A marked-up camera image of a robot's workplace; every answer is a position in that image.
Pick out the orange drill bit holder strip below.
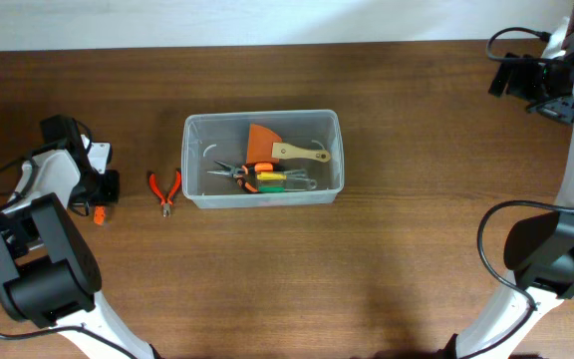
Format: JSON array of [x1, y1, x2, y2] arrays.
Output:
[[93, 205, 106, 225]]

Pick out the small red-handled cutting pliers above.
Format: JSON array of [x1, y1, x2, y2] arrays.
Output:
[[146, 169, 182, 217]]

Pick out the orange-black needle nose pliers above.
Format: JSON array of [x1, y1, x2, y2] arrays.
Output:
[[208, 161, 284, 194]]

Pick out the orange scraper with wooden handle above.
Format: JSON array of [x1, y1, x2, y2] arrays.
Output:
[[246, 124, 332, 164]]

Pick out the clear case of screwdrivers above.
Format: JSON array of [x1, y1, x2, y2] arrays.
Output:
[[255, 169, 318, 192]]

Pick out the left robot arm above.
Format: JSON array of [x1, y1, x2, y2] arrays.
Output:
[[0, 115, 159, 359]]

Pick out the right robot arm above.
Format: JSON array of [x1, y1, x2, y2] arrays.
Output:
[[436, 6, 574, 358]]

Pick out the clear plastic container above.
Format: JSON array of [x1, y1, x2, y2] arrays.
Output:
[[181, 110, 345, 209]]

